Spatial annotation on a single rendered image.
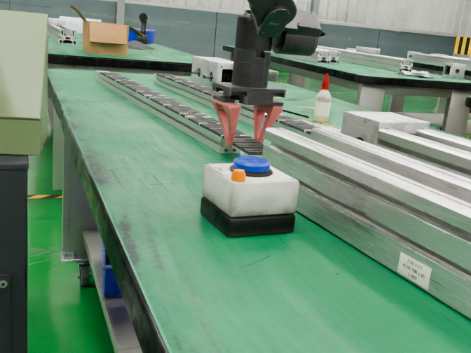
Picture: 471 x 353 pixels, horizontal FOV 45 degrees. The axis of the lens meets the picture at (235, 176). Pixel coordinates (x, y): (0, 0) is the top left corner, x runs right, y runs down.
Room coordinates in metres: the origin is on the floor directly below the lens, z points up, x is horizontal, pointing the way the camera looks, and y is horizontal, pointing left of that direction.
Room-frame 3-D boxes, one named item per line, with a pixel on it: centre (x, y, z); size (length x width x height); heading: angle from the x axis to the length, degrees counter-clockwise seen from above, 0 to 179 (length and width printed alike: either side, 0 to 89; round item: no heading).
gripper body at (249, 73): (0.91, -0.01, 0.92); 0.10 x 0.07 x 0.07; 117
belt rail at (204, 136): (1.38, 0.23, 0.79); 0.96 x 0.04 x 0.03; 27
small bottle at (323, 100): (1.39, -0.19, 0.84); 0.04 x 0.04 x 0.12
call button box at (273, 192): (0.61, -0.02, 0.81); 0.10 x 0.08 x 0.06; 117
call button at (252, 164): (0.61, -0.02, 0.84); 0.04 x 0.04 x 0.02
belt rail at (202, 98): (1.46, 0.06, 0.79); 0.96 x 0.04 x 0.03; 27
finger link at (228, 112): (0.90, 0.00, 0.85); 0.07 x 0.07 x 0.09; 27
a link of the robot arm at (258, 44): (0.91, -0.01, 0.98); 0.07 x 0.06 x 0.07; 112
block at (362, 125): (0.89, -0.22, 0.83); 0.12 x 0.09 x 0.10; 117
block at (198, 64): (1.90, 0.13, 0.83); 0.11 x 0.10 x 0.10; 120
